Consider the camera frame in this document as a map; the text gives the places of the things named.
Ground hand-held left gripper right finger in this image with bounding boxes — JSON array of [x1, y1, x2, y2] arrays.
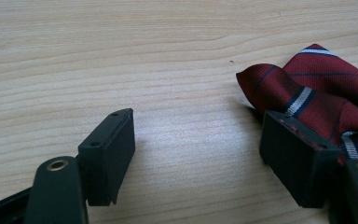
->
[[258, 109, 358, 224]]

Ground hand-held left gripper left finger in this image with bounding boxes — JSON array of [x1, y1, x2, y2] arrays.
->
[[23, 107, 136, 224]]

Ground red striped necktie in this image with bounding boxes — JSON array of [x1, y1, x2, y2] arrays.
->
[[236, 43, 358, 166]]

